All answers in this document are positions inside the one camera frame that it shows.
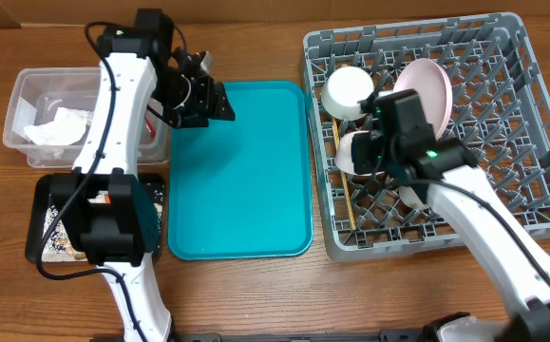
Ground white plate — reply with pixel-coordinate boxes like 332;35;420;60
393;58;453;139

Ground clear plastic bin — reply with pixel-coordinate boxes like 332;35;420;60
3;67;171;169

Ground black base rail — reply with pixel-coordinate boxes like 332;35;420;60
88;328;446;342

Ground red snack wrapper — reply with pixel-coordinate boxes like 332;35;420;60
144;118;157;140

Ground wooden chopstick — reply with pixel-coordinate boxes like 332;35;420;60
332;119;356;232

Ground teal plastic tray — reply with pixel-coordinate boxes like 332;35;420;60
167;81;313;260

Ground pink bowl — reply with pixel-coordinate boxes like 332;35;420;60
334;130;373;177

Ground white paper cup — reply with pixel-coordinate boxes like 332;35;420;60
398;186;427;210

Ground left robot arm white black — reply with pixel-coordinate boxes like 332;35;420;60
35;9;236;341

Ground black tray bin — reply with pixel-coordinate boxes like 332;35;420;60
25;173;165;263

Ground white paper napkin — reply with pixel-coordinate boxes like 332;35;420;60
24;107;93;146

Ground white small bowl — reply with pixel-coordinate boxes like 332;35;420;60
321;66;374;121

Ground grey dishwasher rack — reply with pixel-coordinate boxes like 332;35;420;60
302;12;550;262

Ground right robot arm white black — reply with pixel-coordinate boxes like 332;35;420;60
351;89;550;341

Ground rice and peanut leftovers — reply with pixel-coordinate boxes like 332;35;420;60
41;182;165;263

